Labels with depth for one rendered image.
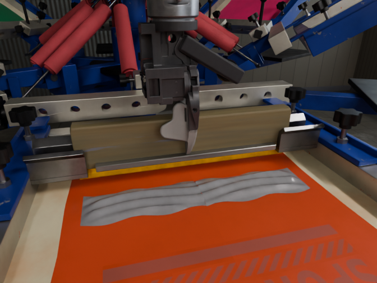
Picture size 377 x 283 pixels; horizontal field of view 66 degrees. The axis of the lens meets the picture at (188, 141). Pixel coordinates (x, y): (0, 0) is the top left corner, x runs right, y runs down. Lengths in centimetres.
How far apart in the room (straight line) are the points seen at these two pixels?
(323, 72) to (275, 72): 81
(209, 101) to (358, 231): 44
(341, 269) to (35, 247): 37
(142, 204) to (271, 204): 20
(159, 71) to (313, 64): 458
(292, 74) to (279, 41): 393
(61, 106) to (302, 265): 55
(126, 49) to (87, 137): 52
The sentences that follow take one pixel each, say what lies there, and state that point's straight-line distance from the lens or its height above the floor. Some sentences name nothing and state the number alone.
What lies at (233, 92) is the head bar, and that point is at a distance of 75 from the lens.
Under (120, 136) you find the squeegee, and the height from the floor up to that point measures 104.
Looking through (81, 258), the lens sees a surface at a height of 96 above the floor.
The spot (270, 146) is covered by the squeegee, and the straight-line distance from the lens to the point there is 55.
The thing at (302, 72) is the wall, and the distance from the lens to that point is 490.
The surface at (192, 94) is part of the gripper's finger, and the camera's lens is 44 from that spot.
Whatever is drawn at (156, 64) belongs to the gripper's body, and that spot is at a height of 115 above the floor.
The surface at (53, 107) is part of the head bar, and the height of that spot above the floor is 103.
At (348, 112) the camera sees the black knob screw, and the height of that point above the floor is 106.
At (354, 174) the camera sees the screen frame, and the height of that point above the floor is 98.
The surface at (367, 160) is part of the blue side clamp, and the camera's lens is 55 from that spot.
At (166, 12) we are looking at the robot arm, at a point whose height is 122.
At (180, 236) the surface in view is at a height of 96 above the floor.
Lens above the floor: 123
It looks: 25 degrees down
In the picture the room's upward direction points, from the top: straight up
